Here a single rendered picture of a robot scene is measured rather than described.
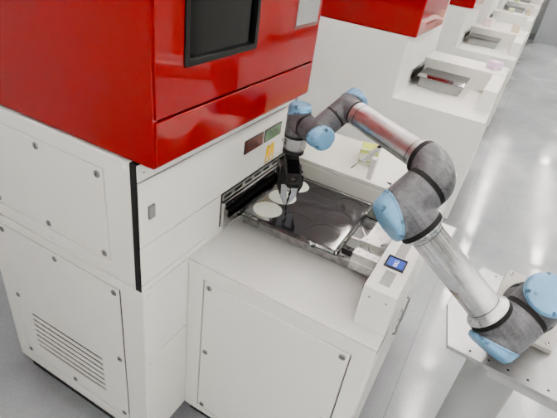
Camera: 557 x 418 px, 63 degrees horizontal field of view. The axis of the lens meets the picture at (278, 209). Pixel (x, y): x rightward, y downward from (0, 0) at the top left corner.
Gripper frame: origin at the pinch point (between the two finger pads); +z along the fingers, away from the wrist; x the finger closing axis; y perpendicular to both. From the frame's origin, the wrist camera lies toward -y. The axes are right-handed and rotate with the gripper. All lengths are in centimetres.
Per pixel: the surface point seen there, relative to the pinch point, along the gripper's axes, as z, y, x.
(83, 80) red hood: -47, -22, 59
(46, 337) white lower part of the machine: 61, 1, 85
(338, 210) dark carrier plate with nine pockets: 1.3, -3.1, -18.7
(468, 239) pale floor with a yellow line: 91, 93, -170
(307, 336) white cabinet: 16.2, -45.7, 1.7
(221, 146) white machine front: -23.9, -6.4, 24.9
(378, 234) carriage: 3.3, -15.1, -29.7
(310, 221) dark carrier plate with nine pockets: 1.3, -9.5, -6.4
